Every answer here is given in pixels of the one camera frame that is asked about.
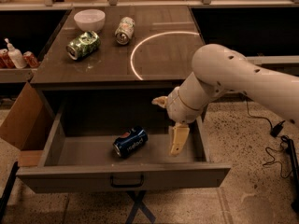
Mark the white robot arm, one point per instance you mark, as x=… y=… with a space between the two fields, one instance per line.
x=216 y=70

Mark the red can at edge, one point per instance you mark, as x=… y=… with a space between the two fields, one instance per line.
x=5 y=61

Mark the red soda can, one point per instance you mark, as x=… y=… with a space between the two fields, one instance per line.
x=31 y=59

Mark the grey counter cabinet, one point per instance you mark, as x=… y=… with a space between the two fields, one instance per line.
x=154 y=62

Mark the black power strip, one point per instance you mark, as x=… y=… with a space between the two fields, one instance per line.
x=295 y=170

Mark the crushed green soda can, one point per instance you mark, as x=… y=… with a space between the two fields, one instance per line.
x=83 y=45

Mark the grey open drawer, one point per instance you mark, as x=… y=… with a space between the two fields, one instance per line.
x=79 y=155

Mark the black power adapter with cable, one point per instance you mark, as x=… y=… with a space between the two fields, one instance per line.
x=283 y=145

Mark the white pump bottle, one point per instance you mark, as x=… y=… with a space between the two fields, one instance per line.
x=15 y=55

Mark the black drawer handle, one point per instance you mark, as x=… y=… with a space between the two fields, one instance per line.
x=126 y=183

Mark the brown cardboard box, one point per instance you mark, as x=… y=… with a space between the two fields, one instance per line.
x=28 y=122

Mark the blue pepsi can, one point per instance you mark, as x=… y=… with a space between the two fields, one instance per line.
x=130 y=141

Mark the pale green soda can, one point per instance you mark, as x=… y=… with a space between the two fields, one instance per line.
x=125 y=30

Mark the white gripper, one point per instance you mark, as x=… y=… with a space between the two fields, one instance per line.
x=177 y=107

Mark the white bowl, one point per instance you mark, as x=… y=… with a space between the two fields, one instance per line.
x=90 y=20

